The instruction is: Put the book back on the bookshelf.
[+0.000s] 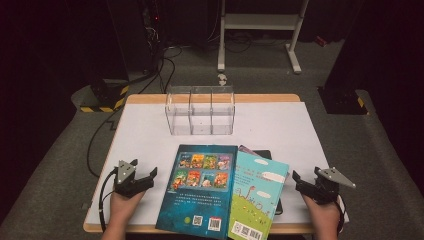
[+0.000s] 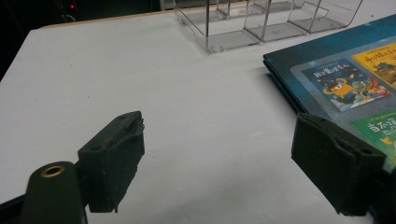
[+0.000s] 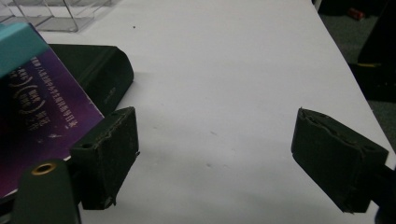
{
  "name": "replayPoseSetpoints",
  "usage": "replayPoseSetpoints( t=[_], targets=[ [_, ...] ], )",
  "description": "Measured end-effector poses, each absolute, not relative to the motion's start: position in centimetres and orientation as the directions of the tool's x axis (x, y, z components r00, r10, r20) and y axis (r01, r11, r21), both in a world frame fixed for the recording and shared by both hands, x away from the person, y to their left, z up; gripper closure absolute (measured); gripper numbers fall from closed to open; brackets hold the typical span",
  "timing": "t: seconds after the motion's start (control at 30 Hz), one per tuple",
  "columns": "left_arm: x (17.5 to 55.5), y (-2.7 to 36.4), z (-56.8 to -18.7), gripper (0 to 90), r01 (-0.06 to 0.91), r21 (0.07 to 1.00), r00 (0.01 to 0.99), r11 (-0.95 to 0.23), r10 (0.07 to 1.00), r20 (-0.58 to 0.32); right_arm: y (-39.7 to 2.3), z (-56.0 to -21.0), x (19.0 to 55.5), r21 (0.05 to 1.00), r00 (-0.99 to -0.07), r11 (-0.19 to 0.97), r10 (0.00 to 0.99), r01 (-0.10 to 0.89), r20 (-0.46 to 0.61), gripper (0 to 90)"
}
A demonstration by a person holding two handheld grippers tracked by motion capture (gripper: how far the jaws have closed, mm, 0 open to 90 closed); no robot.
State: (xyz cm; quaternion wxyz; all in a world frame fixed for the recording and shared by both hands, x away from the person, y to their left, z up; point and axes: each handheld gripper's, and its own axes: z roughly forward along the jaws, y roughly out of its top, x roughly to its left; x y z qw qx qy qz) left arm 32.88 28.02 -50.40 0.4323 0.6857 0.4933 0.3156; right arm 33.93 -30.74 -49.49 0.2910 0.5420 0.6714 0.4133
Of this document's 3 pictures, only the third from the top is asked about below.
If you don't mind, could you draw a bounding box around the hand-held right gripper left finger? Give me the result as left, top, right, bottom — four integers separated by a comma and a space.
69, 106, 140, 211

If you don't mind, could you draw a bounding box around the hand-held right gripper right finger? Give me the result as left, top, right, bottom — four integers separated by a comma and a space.
290, 106, 390, 214

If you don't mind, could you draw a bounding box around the black hardcover book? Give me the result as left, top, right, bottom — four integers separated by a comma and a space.
49, 43, 135, 117

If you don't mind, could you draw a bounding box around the clear acrylic book rack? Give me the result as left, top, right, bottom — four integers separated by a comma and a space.
0, 0, 115, 34

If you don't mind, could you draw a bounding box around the black stand base yellow stripe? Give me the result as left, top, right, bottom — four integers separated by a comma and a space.
348, 0, 396, 104

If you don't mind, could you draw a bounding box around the purple cover book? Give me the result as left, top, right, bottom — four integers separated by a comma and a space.
0, 46, 106, 200

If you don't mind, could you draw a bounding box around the small red object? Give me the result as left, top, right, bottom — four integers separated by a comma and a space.
346, 7, 366, 21

